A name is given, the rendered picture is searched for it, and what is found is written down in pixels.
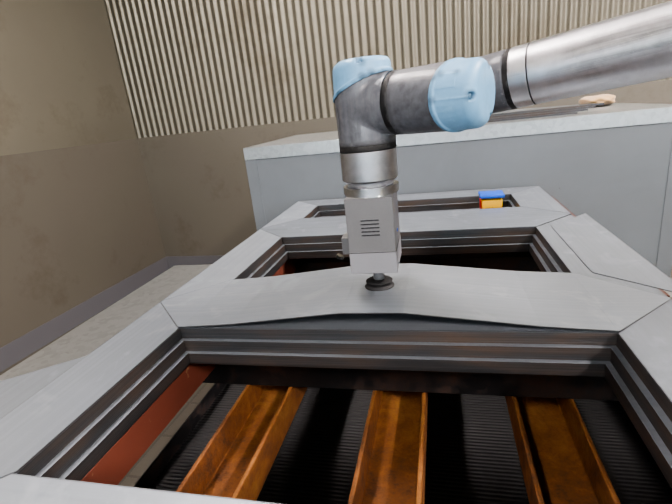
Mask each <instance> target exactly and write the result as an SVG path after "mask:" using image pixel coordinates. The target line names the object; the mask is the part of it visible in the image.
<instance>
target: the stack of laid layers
mask: <svg viewBox="0 0 672 504"><path fill-rule="evenodd" d="M479 198H480V197H479V196H473V197H456V198H440V199H423V200H407V201H398V212H399V213H410V212H429V211H447V210H466V209H479ZM571 218H574V216H573V215H572V214H570V215H567V216H565V217H562V218H559V219H556V220H554V221H551V222H548V223H545V224H543V225H540V226H537V227H516V228H493V229H469V230H446V231H423V232H400V237H401V252H402V253H401V255H432V254H464V253H497V252H530V254H531V256H532V257H533V259H534V261H535V262H536V264H537V266H538V267H539V269H540V271H541V272H564V273H577V274H581V275H585V276H589V277H593V278H597V279H600V280H604V281H608V282H612V283H616V284H620V285H624V286H628V287H632V288H636V289H640V290H643V291H647V292H651V293H655V294H659V295H663V296H666V295H665V294H664V293H663V292H662V291H661V290H659V289H658V288H654V287H649V286H645V285H641V284H637V283H633V282H629V281H624V280H620V279H616V278H612V277H608V276H604V275H599V274H595V273H592V272H591V271H590V270H589V269H588V268H587V267H586V265H585V264H584V263H583V262H582V261H581V260H580V259H579V258H578V256H577V255H576V254H575V253H574V252H573V251H572V250H571V249H570V247H569V246H568V245H567V244H566V243H565V242H564V241H563V240H562V238H561V237H560V236H559V235H558V234H557V233H556V232H555V231H554V229H553V228H552V227H551V226H552V225H555V224H558V223H560V222H563V221H566V220H568V219H571ZM342 236H343V235H330V236H307V237H284V238H281V239H280V240H279V241H277V242H276V243H275V244H274V245H273V246H272V247H271V248H269V249H268V250H267V251H266V252H265V253H264V254H263V255H262V256H260V257H259V258H258V259H257V260H256V261H255V262H254V263H253V264H251V265H250V266H249V267H248V268H247V269H246V270H245V271H244V272H242V273H241V274H240V275H239V276H238V277H237V278H236V279H246V278H258V277H270V276H273V275H274V274H275V273H276V272H277V271H278V269H279V268H280V267H281V266H282V265H283V264H284V263H285V262H286V261H287V260H288V259H301V258H334V257H336V255H337V253H339V254H342V255H343V250H342V241H341V238H342ZM618 333H620V332H615V331H598V330H581V329H564V328H548V327H535V326H525V325H515V324H505V323H495V322H485V321H475V320H464V319H454V318H443V317H433V316H422V315H412V314H332V315H322V316H313V317H303V318H293V319H283V320H273V321H263V322H253V323H244V324H234V325H219V326H199V327H180V328H178V330H177V331H176V332H175V333H174V334H172V335H171V336H170V337H169V338H168V339H167V340H166V341H164V342H163V343H162V344H161V345H160V346H159V347H158V348H157V349H155V350H154V351H153V352H152V353H151V354H150V355H149V356H148V357H146V358H145V359H144V360H143V361H142V362H141V363H140V364H139V365H137V366H136V367H135V368H134V369H133V370H132V371H131V372H129V373H128V374H127V375H126V376H125V377H124V378H123V379H122V380H120V381H119V382H118V383H117V384H116V385H115V386H114V387H113V388H111V389H110V390H109V391H108V392H107V393H106V394H105V395H103V396H102V397H101V398H100V399H99V400H98V401H97V402H96V403H94V404H93V405H92V406H91V407H90V408H89V409H88V410H87V411H85V412H84V413H83V414H82V415H81V416H80V417H79V418H78V419H76V420H75V421H74V422H73V423H72V424H71V425H70V426H68V427H67V428H66V429H65V430H64V431H63V432H62V433H61V434H59V435H58V436H57V437H56V438H55V439H54V440H53V441H52V442H50V443H49V444H48V445H47V446H46V447H45V448H44V449H43V450H41V451H40V452H39V453H38V454H37V455H36V456H35V457H33V458H32V459H31V460H30V461H29V462H28V463H27V464H26V465H24V466H23V467H22V468H21V469H20V470H19V471H18V472H15V473H13V474H22V475H31V476H40V477H49V478H58V479H66V480H75V481H81V480H82V479H83V478H84V477H85V475H86V474H87V473H88V472H89V471H90V470H91V469H92V468H93V467H94V466H95V465H96V464H97V463H98V462H99V461H100V459H101V458H102V457H103V456H104V455H105V454H106V453H107V452H108V451H109V450H110V449H111V448H112V447H113V446H114V445H115V443H116V442H117V441H118V440H119V439H120V438H121V437H122V436H123V435H124V434H125V433H126V432H127V431H128V430H129V428H130V427H131V426H132V425H133V424H134V423H135V422H136V421H137V420H138V419H139V418H140V417H141V416H142V415H143V414H144V412H145V411H146V410H147V409H148V408H149V407H150V406H151V405H152V404H153V403H154V402H155V401H156V400H157V399H158V398H159V396H160V395H161V394H162V393H163V392H164V391H165V390H166V389H167V388H168V387H169V386H170V385H171V384H172V383H173V382H174V380H175V379H176V378H177V377H178V376H179V375H180V374H181V373H182V372H183V371H184V370H185V369H186V368H187V367H188V366H189V364H221V365H252V366H283V367H315V368H346V369H377V370H408V371H439V372H471V373H502V374H533V375H564V376H596V377H605V379H606V380H607V382H608V384H609V385H610V387H611V389H612V390H613V392H614V394H615V395H616V397H617V399H618V400H619V402H620V404H621V405H622V407H623V409H624V410H625V412H626V414H627V415H628V417H629V419H630V420H631V422H632V424H633V425H634V427H635V429H636V430H637V432H638V434H639V435H640V437H641V439H642V440H643V442H644V444H645V445H646V447H647V449H648V450H649V452H650V454H651V455H652V457H653V459H654V460H655V462H656V464H657V465H658V467H659V469H660V470H661V472H662V474H663V475H664V477H665V479H666V480H667V482H668V484H669V485H670V487H671V489H672V403H671V402H670V400H669V399H668V398H667V396H666V395H665V394H664V393H663V391H662V390H661V389H660V387H659V386H658V385H657V383H656V382H655V381H654V380H653V378H652V377H651V376H650V374H649V373H648V372H647V370H646V369H645V368H644V367H643V365H642V364H641V363H640V361H639V360H638V359H637V357H636V356H635V355H634V354H633V352H632V351H631V350H630V348H629V347H628V346H627V344H626V343H625V342H624V341H623V339H622V338H621V337H620V335H619V334H618Z"/></svg>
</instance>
